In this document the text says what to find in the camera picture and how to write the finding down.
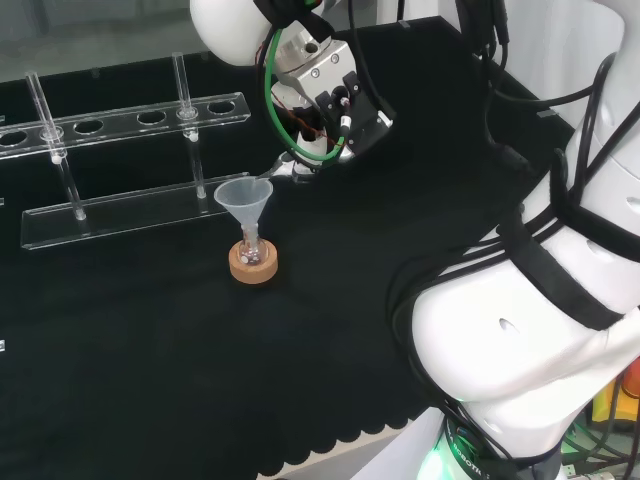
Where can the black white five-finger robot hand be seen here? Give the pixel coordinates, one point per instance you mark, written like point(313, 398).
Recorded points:
point(305, 150)

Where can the clear plastic funnel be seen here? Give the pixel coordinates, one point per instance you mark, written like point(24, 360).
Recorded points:
point(243, 197)

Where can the small round-bottom glass flask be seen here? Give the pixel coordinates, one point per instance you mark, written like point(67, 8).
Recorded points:
point(250, 252)

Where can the clear acrylic funnel stand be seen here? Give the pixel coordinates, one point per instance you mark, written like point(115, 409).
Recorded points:
point(125, 220)

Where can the black cloth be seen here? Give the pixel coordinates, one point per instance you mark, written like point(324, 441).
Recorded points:
point(200, 375)

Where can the yellow stop button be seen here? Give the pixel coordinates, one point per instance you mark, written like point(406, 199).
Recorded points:
point(617, 400)

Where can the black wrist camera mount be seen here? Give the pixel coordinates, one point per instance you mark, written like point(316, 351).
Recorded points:
point(367, 125)

